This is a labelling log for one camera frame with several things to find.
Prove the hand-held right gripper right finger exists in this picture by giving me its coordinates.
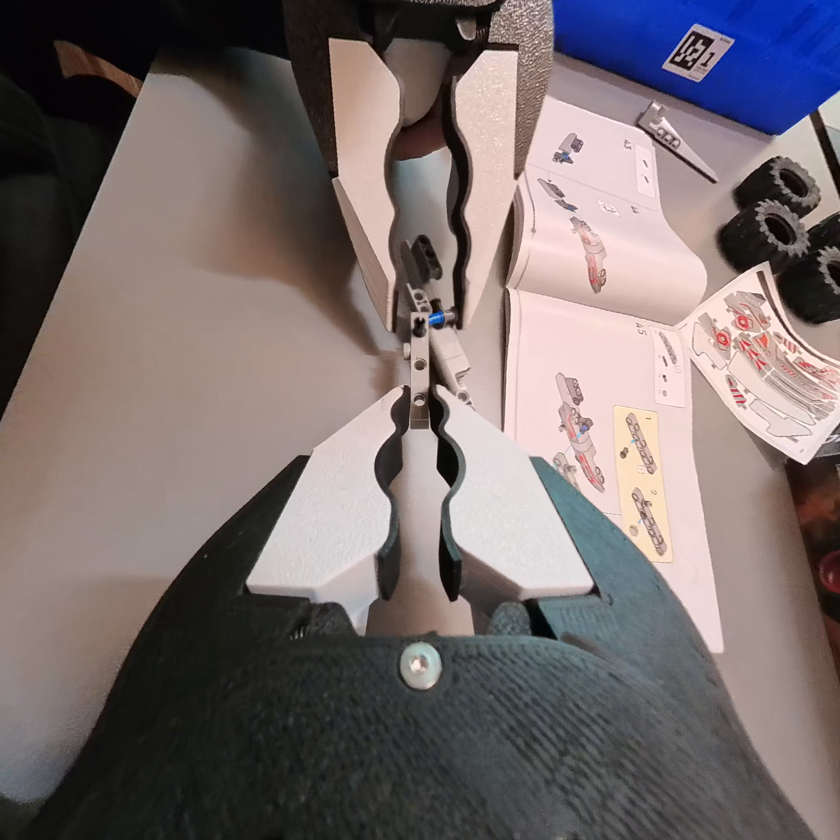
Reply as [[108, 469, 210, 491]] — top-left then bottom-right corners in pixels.
[[428, 385, 596, 634]]

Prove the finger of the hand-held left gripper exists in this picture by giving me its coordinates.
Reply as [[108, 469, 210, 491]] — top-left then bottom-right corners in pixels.
[[327, 36, 411, 332], [446, 47, 524, 330]]

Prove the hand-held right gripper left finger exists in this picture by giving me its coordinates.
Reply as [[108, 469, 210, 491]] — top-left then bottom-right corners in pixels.
[[245, 385, 406, 636]]

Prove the grey toy brick assembly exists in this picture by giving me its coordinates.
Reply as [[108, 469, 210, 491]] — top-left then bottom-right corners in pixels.
[[394, 236, 476, 411]]

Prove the grey toy brick beam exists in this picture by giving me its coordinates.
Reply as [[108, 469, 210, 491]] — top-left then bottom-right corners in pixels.
[[408, 311, 434, 431]]

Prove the person's left hand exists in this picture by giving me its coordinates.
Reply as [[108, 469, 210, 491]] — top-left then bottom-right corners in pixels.
[[397, 118, 455, 161]]

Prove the building instruction booklet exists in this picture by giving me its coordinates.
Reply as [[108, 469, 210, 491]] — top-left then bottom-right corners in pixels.
[[502, 95, 726, 654]]

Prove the blue plastic bin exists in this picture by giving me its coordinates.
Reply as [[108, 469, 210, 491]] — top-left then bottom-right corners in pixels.
[[551, 0, 840, 137]]

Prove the grey wedge toy panel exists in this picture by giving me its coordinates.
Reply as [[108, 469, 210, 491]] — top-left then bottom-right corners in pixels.
[[635, 100, 719, 183]]

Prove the white printed tag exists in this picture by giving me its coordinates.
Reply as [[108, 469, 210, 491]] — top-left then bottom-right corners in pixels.
[[661, 23, 736, 83]]

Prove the black toy tire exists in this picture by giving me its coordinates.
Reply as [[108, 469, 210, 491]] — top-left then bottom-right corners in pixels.
[[804, 213, 840, 257], [734, 155, 823, 214], [715, 199, 811, 273], [777, 246, 840, 326]]

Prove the toy sticker sheet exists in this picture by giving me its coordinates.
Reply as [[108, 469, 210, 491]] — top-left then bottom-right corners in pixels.
[[676, 262, 840, 463]]

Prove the dark printed box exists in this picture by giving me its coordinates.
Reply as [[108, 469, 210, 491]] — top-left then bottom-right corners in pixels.
[[784, 453, 840, 627]]

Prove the person's dark clothing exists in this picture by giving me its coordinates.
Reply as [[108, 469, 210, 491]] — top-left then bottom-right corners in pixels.
[[0, 39, 152, 414]]

